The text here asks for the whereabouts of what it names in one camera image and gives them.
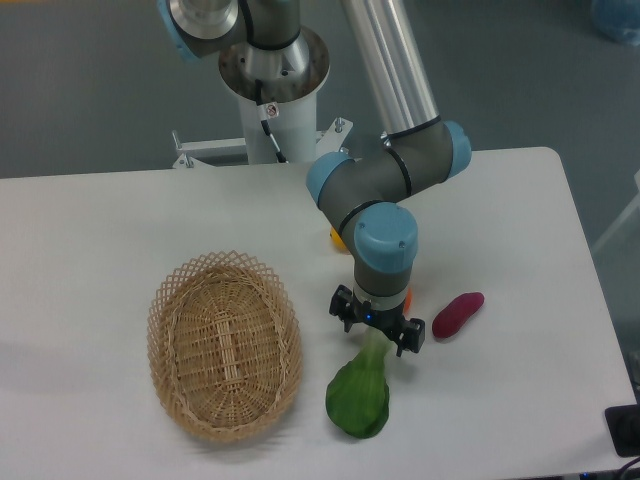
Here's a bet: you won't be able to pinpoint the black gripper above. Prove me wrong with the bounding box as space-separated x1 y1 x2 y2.
329 284 425 357

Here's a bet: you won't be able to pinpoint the green bok choy vegetable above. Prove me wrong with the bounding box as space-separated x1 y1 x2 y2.
325 328 391 439

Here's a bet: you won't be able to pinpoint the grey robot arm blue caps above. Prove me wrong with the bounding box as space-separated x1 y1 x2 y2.
158 1 472 353

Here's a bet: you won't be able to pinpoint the orange tangerine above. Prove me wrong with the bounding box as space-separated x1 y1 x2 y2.
403 287 413 314

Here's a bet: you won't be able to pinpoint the purple sweet potato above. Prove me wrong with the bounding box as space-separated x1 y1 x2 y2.
432 292 485 340

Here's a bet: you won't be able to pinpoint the yellow mango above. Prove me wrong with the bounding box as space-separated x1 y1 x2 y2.
330 228 350 254

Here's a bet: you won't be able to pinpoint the woven wicker basket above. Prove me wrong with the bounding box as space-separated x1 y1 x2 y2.
147 251 303 443

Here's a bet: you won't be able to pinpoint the black device at table edge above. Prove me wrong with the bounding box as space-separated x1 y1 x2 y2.
604 404 639 458

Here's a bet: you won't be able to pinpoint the blue plastic bag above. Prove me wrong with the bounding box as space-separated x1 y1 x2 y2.
590 0 639 47

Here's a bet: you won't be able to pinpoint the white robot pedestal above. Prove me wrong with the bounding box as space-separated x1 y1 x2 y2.
237 93 317 165

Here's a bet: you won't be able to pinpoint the white metal base frame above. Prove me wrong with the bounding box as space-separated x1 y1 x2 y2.
170 117 391 169

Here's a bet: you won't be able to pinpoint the black cable on pedestal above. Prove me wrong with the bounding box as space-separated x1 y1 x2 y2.
254 78 290 165

